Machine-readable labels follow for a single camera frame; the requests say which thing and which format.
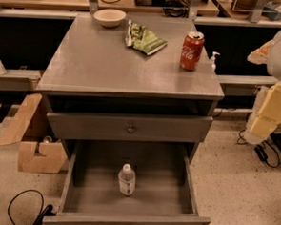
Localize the clear plastic water bottle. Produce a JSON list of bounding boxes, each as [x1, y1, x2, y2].
[[118, 163, 136, 196]]

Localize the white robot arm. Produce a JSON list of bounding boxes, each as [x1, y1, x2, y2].
[[244, 31, 281, 145]]

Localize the grey drawer cabinet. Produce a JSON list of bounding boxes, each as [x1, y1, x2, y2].
[[27, 8, 231, 225]]

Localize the closed grey top drawer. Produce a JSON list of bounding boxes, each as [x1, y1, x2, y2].
[[47, 112, 212, 143]]

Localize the white pump dispenser bottle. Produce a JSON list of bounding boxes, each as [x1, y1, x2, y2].
[[210, 52, 220, 72]]

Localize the open grey middle drawer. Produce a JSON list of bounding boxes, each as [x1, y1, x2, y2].
[[43, 140, 211, 225]]

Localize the green chip bag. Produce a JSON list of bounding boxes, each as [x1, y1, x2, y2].
[[125, 19, 167, 56]]

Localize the red cola can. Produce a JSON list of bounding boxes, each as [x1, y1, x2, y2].
[[180, 31, 205, 71]]

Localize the wooden block pieces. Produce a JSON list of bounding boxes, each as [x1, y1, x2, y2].
[[0, 93, 69, 174]]

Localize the white bowl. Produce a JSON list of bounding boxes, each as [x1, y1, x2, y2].
[[94, 9, 127, 28]]

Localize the black floor cable left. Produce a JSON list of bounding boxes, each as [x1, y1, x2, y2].
[[6, 188, 55, 225]]

